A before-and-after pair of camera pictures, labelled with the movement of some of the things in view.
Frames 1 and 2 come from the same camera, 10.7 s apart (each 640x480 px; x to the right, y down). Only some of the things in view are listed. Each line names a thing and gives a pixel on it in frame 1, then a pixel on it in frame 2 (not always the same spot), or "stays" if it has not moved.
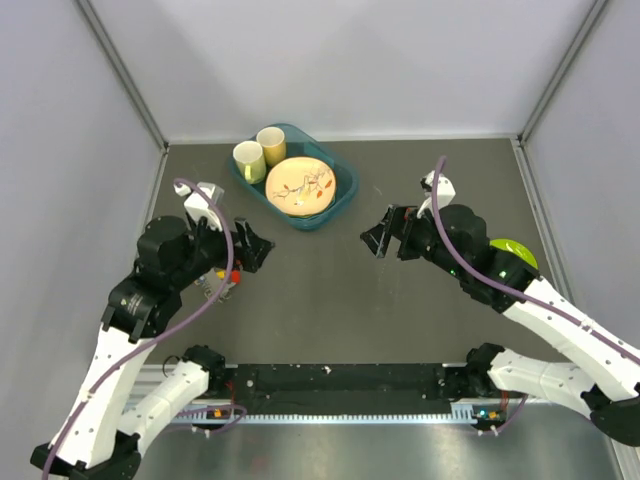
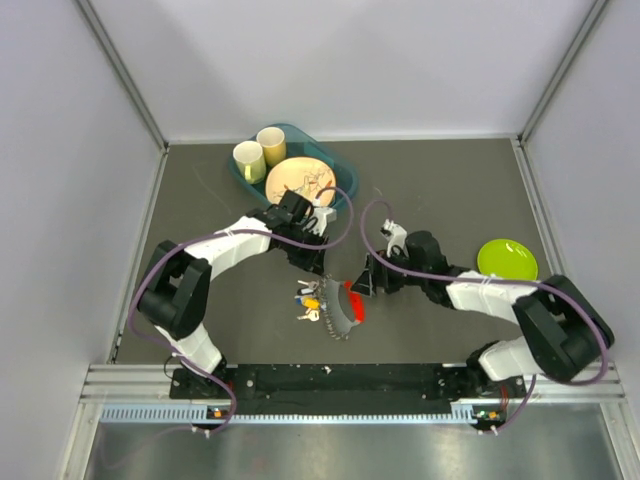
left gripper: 258,248 -> 312,261
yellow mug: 274,143 stays
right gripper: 402,221 -> 376,272
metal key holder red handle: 236,277 -> 342,307
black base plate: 338,388 stays
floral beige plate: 301,186 stays
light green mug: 250,161 stays
